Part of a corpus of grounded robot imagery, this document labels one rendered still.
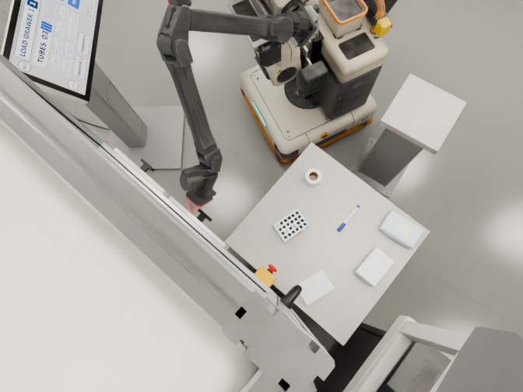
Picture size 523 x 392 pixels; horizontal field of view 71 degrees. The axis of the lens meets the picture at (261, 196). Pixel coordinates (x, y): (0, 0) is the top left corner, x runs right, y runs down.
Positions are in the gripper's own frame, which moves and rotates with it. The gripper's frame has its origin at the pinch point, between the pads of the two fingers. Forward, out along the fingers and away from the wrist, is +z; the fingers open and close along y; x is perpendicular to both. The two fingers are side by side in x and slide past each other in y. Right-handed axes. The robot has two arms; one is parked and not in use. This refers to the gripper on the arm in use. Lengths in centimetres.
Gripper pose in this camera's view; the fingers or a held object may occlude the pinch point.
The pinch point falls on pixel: (194, 208)
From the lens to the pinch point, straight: 142.3
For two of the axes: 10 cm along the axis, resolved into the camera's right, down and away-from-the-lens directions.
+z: -3.9, 6.6, 6.4
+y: -5.5, 3.9, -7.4
